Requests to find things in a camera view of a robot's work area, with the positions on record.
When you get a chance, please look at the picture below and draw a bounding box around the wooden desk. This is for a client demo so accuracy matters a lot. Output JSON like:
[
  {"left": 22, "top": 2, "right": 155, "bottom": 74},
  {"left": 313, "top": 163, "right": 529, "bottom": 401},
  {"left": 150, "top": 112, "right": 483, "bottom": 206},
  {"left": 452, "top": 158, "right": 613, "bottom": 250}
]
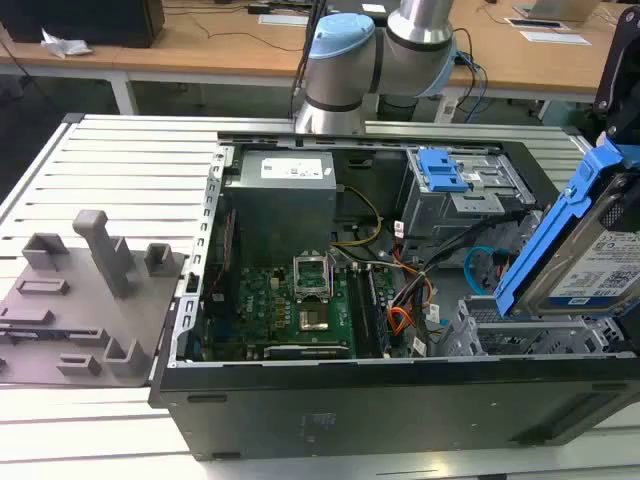
[{"left": 0, "top": 0, "right": 640, "bottom": 121}]

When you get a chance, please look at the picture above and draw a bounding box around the silver laptop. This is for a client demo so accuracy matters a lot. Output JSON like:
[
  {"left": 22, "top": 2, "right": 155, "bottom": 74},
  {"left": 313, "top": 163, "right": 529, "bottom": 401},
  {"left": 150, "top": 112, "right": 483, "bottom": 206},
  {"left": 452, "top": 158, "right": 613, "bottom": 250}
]
[{"left": 513, "top": 0, "right": 601, "bottom": 24}]

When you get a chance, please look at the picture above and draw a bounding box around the hard disk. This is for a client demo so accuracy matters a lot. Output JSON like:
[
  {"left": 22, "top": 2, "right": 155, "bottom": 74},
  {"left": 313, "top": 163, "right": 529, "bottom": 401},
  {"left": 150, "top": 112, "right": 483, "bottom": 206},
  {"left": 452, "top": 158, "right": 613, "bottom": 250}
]
[{"left": 492, "top": 133, "right": 640, "bottom": 321}]

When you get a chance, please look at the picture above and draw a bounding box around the black graphics card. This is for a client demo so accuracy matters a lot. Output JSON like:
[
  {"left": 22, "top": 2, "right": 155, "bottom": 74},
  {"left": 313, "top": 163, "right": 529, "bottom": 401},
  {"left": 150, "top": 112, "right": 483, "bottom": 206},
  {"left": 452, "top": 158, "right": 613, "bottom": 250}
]
[{"left": 262, "top": 342, "right": 352, "bottom": 360}]

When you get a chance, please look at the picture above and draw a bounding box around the grey parts rack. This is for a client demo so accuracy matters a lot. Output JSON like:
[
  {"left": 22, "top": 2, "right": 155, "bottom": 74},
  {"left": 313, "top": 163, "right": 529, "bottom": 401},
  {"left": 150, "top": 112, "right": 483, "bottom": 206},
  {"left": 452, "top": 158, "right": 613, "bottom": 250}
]
[{"left": 0, "top": 209, "right": 190, "bottom": 389}]

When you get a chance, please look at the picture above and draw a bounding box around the red orange disk wire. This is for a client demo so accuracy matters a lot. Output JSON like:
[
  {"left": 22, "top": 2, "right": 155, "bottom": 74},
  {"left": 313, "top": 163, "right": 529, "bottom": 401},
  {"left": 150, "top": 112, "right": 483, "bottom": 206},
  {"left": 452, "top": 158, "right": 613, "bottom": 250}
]
[{"left": 492, "top": 251, "right": 512, "bottom": 282}]

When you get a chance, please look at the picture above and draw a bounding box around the grey power supply unit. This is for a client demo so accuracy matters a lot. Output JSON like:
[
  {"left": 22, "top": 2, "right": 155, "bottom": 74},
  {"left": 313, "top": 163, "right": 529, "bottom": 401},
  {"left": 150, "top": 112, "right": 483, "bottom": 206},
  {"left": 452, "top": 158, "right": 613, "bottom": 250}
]
[{"left": 222, "top": 149, "right": 337, "bottom": 269}]

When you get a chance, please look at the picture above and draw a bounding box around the black open PC case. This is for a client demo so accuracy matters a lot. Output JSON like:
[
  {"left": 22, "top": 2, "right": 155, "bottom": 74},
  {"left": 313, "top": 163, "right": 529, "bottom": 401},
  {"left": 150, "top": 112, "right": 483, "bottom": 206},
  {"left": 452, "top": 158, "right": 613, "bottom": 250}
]
[{"left": 148, "top": 130, "right": 640, "bottom": 461}]

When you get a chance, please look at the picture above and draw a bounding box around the crumpled white paper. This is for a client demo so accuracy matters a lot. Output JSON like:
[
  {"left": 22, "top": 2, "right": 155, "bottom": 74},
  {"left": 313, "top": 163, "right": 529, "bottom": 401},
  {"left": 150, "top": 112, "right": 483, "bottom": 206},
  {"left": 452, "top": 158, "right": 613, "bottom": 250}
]
[{"left": 40, "top": 28, "right": 94, "bottom": 59}]

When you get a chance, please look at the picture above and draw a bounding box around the white paper sheet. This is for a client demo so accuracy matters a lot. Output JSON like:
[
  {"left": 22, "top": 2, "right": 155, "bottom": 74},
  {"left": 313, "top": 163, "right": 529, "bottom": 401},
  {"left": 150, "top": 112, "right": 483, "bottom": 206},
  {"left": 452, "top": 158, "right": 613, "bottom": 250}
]
[
  {"left": 518, "top": 30, "right": 592, "bottom": 47},
  {"left": 258, "top": 13, "right": 311, "bottom": 27}
]

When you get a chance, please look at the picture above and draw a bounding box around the black wire bundle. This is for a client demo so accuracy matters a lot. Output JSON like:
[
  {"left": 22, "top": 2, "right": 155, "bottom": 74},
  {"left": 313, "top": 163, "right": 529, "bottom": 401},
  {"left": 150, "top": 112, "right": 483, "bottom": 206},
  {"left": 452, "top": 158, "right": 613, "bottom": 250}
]
[{"left": 413, "top": 209, "right": 544, "bottom": 284}]

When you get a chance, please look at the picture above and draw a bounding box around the yellow wire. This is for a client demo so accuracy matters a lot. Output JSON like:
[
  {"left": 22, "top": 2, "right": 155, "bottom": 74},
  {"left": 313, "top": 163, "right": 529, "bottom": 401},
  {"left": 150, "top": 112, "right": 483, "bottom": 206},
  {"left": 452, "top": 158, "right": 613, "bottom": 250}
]
[{"left": 331, "top": 185, "right": 385, "bottom": 248}]

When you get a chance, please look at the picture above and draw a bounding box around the black RAM slot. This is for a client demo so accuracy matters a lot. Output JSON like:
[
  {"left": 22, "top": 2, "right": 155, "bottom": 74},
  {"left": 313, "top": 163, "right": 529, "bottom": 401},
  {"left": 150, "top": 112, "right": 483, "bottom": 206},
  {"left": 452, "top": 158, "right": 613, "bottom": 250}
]
[
  {"left": 367, "top": 265, "right": 392, "bottom": 355},
  {"left": 347, "top": 265, "right": 372, "bottom": 358}
]

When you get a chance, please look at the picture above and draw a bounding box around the black round bin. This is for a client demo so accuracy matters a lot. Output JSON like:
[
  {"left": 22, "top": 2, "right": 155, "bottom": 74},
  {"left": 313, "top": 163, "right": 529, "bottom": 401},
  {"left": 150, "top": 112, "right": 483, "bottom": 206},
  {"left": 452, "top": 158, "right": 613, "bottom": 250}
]
[{"left": 377, "top": 94, "right": 419, "bottom": 122}]

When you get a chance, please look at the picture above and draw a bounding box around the blue disk wire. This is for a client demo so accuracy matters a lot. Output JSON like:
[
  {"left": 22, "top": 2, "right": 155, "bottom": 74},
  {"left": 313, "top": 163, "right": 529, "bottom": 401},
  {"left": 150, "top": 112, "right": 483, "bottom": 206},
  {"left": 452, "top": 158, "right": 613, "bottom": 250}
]
[{"left": 462, "top": 246, "right": 507, "bottom": 297}]

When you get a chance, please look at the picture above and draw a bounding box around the metal socket cover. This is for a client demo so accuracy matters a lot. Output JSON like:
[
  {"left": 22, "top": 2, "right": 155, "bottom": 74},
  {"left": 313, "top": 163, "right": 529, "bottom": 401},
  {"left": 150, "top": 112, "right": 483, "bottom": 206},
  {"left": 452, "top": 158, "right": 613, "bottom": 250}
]
[{"left": 291, "top": 251, "right": 334, "bottom": 302}]

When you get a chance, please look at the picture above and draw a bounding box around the green motherboard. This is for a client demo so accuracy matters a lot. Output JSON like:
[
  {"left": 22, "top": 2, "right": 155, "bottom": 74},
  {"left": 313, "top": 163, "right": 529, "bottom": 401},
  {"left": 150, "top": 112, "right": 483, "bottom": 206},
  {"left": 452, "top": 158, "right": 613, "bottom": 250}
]
[{"left": 202, "top": 263, "right": 416, "bottom": 361}]

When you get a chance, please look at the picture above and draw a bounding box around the blue network cable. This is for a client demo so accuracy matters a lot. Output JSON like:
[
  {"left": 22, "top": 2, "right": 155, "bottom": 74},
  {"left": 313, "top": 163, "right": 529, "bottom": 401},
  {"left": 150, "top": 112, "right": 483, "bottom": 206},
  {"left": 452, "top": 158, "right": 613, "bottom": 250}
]
[{"left": 455, "top": 49, "right": 490, "bottom": 124}]

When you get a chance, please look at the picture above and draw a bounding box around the grey metal drive cage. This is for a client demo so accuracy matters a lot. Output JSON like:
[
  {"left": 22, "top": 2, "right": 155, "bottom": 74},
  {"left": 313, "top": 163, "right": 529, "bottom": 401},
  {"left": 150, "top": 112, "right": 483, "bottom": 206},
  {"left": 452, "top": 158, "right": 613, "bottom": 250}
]
[{"left": 399, "top": 147, "right": 540, "bottom": 254}]

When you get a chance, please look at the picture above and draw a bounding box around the CPU socket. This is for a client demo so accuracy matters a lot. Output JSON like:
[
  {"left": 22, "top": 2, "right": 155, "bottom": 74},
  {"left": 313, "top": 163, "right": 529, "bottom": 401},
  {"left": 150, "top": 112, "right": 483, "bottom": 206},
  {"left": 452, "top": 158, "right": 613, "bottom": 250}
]
[{"left": 298, "top": 303, "right": 332, "bottom": 334}]

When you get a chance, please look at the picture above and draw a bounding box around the orange wire bundle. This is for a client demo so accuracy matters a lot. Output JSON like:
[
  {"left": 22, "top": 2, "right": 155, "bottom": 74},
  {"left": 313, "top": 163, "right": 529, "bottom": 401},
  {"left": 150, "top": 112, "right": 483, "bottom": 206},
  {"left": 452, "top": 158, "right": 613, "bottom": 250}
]
[{"left": 388, "top": 272, "right": 435, "bottom": 337}]

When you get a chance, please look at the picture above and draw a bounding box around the black box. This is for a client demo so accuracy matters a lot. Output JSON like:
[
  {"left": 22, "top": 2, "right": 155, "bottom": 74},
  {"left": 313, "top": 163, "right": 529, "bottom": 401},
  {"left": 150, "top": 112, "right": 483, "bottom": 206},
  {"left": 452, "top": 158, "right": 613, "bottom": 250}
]
[{"left": 0, "top": 0, "right": 166, "bottom": 50}]

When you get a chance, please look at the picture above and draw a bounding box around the grey metal disk bay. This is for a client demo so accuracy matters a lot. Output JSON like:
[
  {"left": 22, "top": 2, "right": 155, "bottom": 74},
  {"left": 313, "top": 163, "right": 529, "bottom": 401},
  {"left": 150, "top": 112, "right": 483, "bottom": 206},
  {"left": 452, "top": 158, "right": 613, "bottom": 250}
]
[{"left": 439, "top": 294, "right": 626, "bottom": 357}]

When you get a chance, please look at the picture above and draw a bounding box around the red thin wire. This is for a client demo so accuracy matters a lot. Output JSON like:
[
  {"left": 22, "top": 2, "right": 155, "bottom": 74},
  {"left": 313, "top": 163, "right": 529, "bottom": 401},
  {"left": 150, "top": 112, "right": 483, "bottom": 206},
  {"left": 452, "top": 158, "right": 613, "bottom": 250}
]
[{"left": 208, "top": 208, "right": 237, "bottom": 301}]

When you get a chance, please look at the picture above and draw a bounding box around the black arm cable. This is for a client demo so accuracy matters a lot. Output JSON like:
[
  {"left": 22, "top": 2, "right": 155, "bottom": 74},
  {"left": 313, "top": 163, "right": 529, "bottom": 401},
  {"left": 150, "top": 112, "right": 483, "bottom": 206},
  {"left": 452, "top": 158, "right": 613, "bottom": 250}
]
[{"left": 291, "top": 0, "right": 330, "bottom": 120}]

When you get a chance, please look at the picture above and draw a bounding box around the blue plastic drive latch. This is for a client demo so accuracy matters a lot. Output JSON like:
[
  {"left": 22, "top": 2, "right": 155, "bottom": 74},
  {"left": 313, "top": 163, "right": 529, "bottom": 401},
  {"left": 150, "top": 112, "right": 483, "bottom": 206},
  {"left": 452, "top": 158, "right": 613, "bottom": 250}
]
[{"left": 418, "top": 148, "right": 472, "bottom": 194}]

